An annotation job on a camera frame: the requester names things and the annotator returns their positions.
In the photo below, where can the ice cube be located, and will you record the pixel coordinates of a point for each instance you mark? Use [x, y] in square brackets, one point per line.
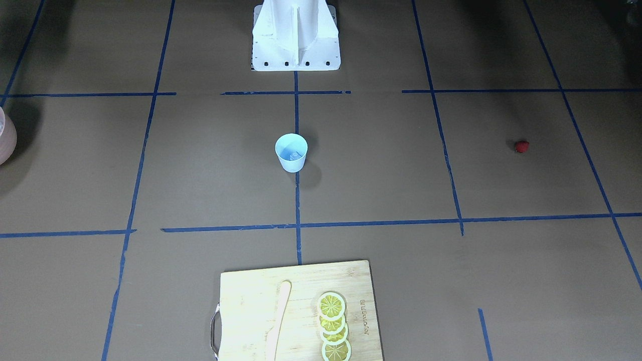
[294, 156]

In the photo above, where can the light blue plastic cup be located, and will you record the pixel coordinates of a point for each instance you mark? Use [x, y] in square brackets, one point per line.
[291, 149]

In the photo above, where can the bamboo cutting board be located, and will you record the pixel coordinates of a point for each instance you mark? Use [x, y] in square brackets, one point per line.
[247, 307]

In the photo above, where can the yellow plastic knife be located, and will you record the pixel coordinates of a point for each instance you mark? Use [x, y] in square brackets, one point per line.
[272, 337]

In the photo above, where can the red strawberry on table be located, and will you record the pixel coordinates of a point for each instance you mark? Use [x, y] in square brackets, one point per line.
[521, 146]

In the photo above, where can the pink bowl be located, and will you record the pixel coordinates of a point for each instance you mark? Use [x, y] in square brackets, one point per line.
[9, 137]

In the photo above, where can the white camera pole mount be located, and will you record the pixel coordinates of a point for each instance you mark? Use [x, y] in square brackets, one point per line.
[295, 36]

